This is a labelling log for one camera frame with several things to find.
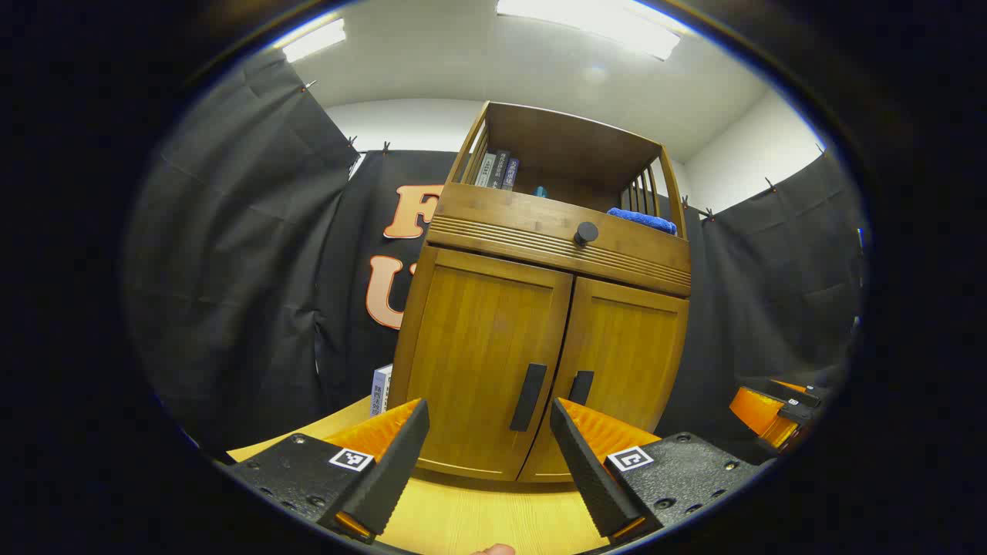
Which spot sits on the wooden shoe cabinet door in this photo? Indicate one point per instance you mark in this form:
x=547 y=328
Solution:
x=478 y=339
x=632 y=347

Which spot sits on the light grey book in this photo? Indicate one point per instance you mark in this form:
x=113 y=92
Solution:
x=485 y=169

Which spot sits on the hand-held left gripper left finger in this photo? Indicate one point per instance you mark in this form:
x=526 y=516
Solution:
x=393 y=478

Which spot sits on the narrow ceiling light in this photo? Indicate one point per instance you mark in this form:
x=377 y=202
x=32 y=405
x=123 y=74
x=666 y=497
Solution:
x=314 y=40

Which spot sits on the blue towel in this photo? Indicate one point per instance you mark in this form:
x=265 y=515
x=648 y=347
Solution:
x=644 y=220

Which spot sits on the dark grey book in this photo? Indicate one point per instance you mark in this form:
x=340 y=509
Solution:
x=499 y=169

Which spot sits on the wooden ribbed drawer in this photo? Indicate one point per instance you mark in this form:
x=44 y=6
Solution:
x=509 y=223

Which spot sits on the white printed box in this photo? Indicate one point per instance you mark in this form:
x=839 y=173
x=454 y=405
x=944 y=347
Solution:
x=381 y=389

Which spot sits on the black round drawer knob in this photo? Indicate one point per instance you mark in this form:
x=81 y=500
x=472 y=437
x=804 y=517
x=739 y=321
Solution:
x=586 y=233

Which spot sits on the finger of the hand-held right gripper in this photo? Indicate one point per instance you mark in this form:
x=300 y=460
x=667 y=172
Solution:
x=798 y=397
x=756 y=412

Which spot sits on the wooden double-door shoe cabinet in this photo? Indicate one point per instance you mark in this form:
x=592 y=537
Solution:
x=570 y=139

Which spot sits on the wide ceiling light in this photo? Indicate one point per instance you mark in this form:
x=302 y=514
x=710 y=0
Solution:
x=594 y=23

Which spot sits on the dark purple book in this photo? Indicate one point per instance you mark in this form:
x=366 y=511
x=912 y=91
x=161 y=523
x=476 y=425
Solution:
x=510 y=174

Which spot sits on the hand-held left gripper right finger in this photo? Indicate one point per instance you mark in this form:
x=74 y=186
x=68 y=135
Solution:
x=590 y=478

